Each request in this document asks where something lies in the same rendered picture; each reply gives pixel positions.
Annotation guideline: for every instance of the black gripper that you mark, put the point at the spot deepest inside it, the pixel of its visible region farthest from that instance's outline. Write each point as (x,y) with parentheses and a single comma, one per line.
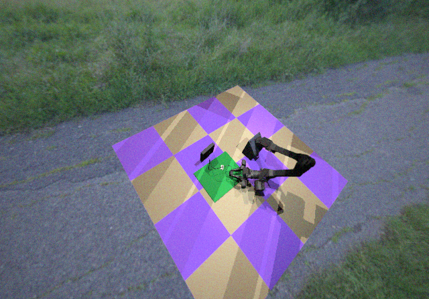
(242,179)

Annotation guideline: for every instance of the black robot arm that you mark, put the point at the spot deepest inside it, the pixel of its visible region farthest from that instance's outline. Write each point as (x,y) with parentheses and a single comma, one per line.
(303,164)

